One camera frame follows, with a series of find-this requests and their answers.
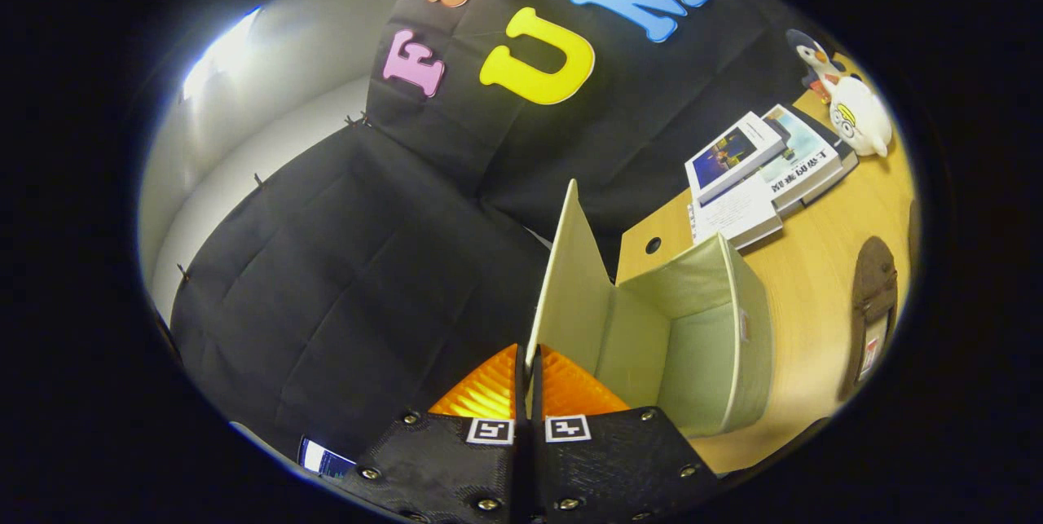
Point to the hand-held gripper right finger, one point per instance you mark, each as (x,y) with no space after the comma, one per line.
(619,459)

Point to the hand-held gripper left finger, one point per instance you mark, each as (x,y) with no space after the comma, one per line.
(521,402)

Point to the green fabric storage box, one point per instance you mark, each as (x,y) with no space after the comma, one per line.
(701,328)

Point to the black backdrop cloth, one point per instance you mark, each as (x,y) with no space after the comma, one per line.
(342,279)

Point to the dark blue cover book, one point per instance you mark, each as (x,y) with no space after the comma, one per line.
(733,153)

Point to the black cover book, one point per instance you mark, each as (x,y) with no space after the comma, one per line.
(847,159)

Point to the white round plush toy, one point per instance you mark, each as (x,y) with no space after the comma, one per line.
(864,116)

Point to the penguin plush toy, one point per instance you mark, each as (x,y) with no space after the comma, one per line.
(815,55)

